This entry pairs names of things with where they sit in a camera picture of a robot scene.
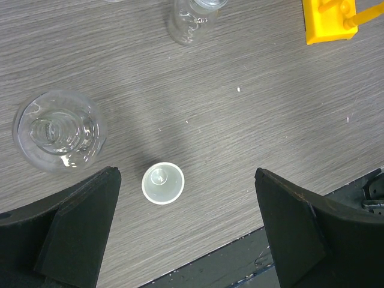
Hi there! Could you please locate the clear glass flask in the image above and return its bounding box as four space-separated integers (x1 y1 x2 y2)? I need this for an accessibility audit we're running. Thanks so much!
12 89 107 173

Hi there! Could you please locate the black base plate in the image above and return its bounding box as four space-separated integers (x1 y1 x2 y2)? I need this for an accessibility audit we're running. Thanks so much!
146 200 383 287

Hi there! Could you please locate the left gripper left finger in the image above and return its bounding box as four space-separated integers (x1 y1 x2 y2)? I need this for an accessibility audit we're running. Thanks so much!
1 167 121 287

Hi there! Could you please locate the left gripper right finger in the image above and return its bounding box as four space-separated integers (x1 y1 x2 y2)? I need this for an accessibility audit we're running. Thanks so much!
255 168 383 287

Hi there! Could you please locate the yellow test tube rack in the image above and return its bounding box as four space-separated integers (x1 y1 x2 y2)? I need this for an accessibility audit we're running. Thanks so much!
302 0 383 45

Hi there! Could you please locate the small translucent plastic cup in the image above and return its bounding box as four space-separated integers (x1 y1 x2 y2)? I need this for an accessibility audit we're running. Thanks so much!
141 162 185 205

